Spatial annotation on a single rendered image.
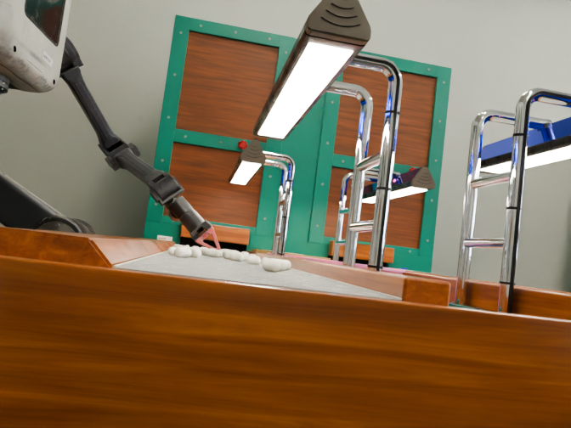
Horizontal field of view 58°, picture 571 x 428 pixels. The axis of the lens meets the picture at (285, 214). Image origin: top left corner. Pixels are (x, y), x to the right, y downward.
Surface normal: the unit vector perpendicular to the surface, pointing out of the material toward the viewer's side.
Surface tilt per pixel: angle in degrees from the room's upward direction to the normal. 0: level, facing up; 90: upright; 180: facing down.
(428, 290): 90
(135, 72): 90
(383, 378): 90
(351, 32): 90
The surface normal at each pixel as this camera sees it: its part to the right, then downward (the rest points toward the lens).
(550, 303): -0.98, -0.14
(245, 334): 0.17, -0.05
